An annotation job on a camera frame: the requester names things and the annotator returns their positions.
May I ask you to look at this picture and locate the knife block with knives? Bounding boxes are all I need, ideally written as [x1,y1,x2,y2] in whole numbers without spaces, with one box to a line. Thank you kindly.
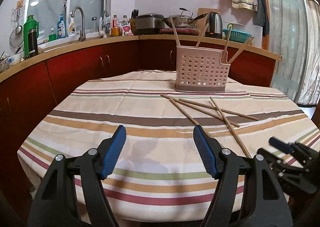
[129,9,139,36]

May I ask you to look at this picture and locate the red white snack bag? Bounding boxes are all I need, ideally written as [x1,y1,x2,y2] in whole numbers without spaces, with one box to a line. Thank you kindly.
[121,24,133,36]

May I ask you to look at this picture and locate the chrome sink faucet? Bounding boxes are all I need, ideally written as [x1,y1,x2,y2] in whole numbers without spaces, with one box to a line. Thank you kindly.
[71,6,87,43]

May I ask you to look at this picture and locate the curved wooden chopstick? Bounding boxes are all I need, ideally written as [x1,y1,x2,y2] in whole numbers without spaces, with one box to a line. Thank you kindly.
[178,98,260,122]

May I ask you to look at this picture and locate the clear seasoning bottle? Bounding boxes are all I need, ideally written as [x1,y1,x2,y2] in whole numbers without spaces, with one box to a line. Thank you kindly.
[121,15,129,26]

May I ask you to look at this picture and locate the green thermos jug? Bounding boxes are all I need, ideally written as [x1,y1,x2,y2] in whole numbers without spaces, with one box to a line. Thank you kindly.
[23,15,39,59]

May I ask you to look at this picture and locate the white spray cleaner bottle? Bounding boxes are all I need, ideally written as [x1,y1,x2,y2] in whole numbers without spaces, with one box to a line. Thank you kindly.
[67,17,76,37]

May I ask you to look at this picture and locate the pink perforated utensil holder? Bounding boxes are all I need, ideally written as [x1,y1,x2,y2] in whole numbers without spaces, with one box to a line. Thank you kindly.
[175,46,231,93]

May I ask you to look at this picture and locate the red kitchen cabinets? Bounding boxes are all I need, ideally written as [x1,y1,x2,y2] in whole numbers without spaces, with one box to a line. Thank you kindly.
[0,39,277,217]

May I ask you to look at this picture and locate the striped tablecloth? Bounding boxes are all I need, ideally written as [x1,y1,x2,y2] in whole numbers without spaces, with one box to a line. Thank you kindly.
[17,71,319,222]

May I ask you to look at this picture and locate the black rice cooker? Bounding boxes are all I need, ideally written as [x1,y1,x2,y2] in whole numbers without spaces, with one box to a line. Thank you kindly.
[136,13,165,35]

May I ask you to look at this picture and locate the crossing wooden chopstick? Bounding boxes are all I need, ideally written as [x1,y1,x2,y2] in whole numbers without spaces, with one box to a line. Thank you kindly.
[161,93,225,122]

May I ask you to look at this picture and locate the teal plastic colander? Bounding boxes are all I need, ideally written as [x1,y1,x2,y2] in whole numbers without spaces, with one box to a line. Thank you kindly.
[229,30,252,43]

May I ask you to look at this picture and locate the small green soap bottle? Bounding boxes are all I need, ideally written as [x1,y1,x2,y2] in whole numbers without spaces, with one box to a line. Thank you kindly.
[48,26,57,42]

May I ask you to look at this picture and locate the long diagonal wooden chopstick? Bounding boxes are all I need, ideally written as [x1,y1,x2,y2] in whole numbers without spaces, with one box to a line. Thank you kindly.
[169,97,200,126]

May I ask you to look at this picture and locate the steel wok with lid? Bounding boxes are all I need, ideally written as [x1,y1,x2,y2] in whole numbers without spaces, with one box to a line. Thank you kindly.
[163,7,208,29]

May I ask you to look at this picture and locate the steel electric kettle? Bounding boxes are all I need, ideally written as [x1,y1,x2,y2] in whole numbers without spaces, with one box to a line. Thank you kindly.
[205,12,222,39]

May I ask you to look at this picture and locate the dark hanging cloth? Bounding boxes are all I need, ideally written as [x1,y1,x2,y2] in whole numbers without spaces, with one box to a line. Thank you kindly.
[254,0,270,37]

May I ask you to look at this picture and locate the black thermos flask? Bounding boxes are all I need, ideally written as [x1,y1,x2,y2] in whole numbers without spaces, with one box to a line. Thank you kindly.
[28,29,39,58]

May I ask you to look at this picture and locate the blue dish soap bottle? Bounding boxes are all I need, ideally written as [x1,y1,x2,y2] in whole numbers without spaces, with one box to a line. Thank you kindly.
[57,13,67,39]

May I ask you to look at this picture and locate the cooking oil bottle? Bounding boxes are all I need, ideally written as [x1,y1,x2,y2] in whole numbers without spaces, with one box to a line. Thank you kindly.
[111,15,121,37]

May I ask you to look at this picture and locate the white blue ceramic bowl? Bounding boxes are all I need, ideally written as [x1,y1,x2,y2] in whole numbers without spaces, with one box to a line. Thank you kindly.
[1,53,22,72]

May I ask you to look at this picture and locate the wooden cutting board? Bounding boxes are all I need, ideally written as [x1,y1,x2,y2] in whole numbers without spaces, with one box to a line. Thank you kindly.
[196,7,222,32]

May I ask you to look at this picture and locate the wooden countertop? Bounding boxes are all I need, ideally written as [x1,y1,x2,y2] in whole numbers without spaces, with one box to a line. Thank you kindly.
[1,35,283,81]

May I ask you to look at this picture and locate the red induction cooker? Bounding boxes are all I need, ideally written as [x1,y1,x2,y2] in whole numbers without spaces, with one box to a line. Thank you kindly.
[159,28,201,36]

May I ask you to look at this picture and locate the hanging strainer ladle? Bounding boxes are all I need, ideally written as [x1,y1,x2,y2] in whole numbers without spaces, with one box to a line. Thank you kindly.
[9,3,24,51]

